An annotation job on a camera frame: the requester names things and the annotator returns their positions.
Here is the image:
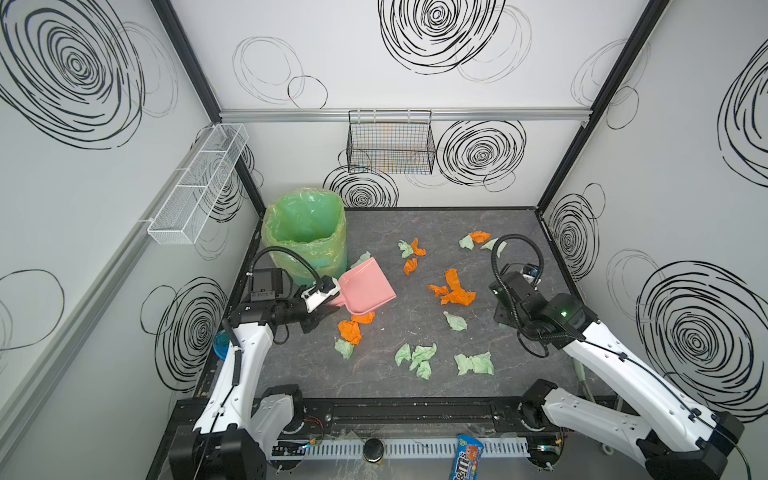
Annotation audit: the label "pink plastic dustpan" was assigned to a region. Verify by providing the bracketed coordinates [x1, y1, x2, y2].
[329, 258, 396, 316]

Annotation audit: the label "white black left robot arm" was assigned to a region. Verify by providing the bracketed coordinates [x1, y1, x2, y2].
[168, 268, 340, 479]

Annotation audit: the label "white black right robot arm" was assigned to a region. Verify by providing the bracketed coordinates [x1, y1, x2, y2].
[489, 264, 744, 479]

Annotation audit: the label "blue cup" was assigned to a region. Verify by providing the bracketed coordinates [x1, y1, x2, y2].
[212, 330, 230, 361]

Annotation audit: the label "green paper scrap centre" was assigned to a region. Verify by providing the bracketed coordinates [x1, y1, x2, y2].
[443, 311, 468, 331]

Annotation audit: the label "orange paper scrap centre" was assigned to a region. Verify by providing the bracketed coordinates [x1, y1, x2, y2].
[428, 269, 477, 306]

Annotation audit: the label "green paper scrap far right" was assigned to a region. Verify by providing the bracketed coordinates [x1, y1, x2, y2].
[481, 238, 507, 257]

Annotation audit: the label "green paper scrap front right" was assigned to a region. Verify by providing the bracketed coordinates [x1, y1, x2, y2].
[454, 352, 495, 376]

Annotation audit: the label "orange paper scrap far corner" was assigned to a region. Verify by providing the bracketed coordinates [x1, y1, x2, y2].
[469, 231, 491, 244]

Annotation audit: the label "green paper scrap far corner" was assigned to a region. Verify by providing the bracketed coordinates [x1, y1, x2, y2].
[459, 234, 474, 250]

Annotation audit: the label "green kitchen tongs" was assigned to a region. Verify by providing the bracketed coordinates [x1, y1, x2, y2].
[572, 358, 596, 403]

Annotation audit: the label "green paper scrap front left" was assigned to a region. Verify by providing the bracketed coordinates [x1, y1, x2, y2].
[334, 338, 355, 360]

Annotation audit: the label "green bin with plastic liner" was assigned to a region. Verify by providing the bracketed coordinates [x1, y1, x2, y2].
[261, 188, 348, 278]

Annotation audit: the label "large green paper scrap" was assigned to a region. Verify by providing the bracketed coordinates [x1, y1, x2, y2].
[350, 251, 372, 269]

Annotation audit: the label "orange crumpled paper scrap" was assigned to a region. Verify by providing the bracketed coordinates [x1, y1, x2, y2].
[410, 238, 426, 257]

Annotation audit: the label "orange folded paper scrap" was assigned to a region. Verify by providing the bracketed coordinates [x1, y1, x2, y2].
[403, 257, 418, 275]

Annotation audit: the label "green crumpled paper scrap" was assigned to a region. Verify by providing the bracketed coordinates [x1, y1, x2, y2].
[398, 240, 414, 259]

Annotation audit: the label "candy bag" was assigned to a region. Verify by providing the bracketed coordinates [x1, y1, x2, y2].
[449, 435, 484, 480]

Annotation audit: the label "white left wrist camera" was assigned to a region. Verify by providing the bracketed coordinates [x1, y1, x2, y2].
[300, 276, 341, 313]

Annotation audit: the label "clear plastic wall shelf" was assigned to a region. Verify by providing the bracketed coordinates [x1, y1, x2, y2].
[147, 123, 249, 246]

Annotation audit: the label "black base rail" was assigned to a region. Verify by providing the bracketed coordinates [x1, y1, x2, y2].
[173, 394, 649, 434]

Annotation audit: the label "white slotted cable duct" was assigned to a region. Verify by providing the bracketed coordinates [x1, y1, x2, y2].
[269, 437, 530, 461]

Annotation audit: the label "black wire wall basket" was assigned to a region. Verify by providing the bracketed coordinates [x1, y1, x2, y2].
[345, 109, 437, 175]

